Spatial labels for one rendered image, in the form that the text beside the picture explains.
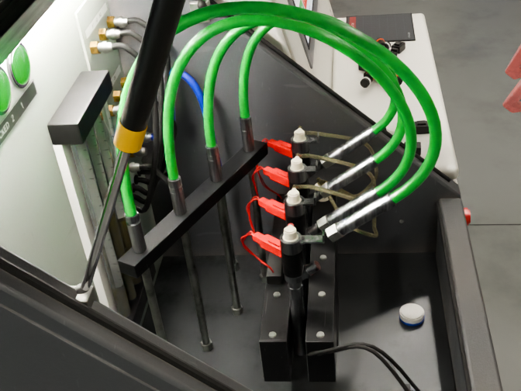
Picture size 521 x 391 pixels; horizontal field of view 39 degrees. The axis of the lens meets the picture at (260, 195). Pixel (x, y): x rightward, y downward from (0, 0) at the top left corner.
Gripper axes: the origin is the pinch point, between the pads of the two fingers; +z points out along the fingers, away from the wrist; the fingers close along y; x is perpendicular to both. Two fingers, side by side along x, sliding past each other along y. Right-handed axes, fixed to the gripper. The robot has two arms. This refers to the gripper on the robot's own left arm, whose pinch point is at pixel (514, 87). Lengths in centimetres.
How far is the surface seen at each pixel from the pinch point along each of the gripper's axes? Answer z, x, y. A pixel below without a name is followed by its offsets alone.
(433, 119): 9.5, -2.0, -0.3
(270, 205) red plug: 39.5, -4.4, -1.8
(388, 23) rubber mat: 62, 21, -86
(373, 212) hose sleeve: 22.4, 1.2, 4.2
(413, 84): 7.9, -6.6, -1.0
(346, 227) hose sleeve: 26.1, 0.3, 5.5
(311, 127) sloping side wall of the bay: 42.8, 0.0, -22.8
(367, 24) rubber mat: 65, 17, -86
